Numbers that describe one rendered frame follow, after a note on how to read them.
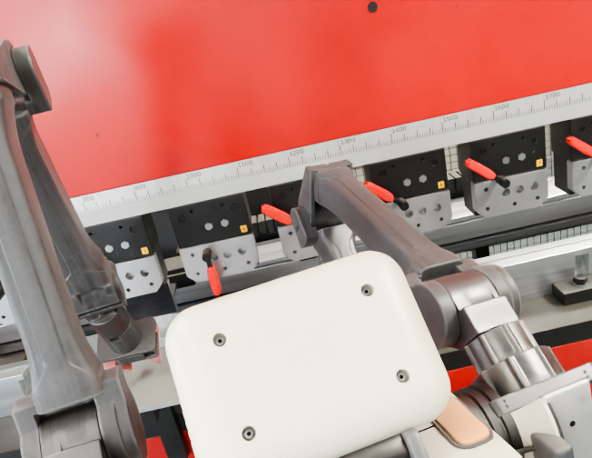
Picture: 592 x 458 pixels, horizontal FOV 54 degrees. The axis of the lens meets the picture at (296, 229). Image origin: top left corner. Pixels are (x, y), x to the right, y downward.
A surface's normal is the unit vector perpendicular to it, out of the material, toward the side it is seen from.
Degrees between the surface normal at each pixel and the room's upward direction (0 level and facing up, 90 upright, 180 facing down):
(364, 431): 85
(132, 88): 90
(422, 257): 13
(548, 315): 0
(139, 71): 90
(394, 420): 85
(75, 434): 40
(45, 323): 75
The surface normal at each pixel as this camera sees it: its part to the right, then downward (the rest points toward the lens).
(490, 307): 0.16, -0.57
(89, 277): 0.34, 0.70
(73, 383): 0.22, 0.07
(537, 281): 0.09, 0.37
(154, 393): -0.20, -0.90
